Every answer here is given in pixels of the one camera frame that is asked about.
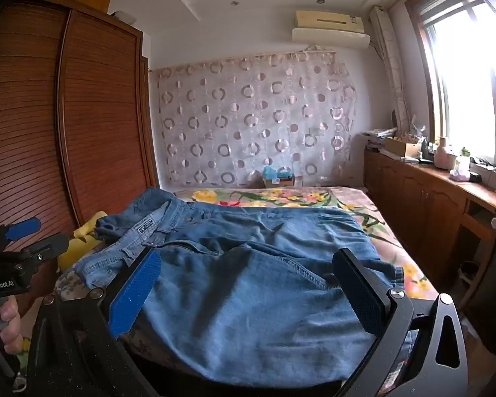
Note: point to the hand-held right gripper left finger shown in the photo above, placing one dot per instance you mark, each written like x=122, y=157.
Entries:
x=134, y=297

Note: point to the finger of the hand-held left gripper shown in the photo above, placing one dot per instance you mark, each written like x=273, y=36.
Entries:
x=49, y=248
x=24, y=228

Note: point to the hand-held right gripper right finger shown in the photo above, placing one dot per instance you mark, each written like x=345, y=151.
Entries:
x=363, y=297

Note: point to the blue denim pants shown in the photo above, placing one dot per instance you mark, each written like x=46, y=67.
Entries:
x=252, y=281

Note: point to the person's left hand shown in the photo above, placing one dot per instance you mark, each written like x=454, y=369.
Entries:
x=11, y=333

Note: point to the yellow plush toy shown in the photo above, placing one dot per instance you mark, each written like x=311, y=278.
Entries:
x=76, y=250

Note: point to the trash bin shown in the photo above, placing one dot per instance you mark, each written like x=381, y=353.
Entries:
x=469, y=281

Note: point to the wooden cabinet counter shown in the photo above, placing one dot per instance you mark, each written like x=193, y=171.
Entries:
x=417, y=198

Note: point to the pink floral blanket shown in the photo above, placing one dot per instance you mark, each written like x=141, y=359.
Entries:
x=272, y=197

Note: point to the wooden slatted wardrobe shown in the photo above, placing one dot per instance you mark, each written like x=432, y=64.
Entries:
x=99, y=111

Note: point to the cardboard box with blue contents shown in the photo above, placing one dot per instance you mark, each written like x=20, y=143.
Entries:
x=279, y=182

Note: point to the pink tissue pack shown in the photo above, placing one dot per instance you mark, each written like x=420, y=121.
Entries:
x=459, y=175

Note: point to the open cardboard box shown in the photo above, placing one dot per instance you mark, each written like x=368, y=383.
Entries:
x=401, y=147

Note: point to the pink thermos jug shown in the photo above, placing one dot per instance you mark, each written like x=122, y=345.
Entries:
x=441, y=157

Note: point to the stack of papers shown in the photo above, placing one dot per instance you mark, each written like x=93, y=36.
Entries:
x=376, y=134

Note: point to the small black box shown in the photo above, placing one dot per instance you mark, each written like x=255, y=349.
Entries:
x=475, y=177

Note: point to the green-capped bottle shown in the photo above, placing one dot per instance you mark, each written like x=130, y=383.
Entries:
x=465, y=160

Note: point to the window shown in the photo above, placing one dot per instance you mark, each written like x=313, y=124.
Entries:
x=467, y=91

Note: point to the grey box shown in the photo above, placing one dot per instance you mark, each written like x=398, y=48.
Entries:
x=124, y=16

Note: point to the patterned window curtain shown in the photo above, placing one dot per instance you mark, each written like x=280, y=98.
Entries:
x=390, y=62

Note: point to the circle-patterned wall curtain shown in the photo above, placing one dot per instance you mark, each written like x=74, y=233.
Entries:
x=239, y=124

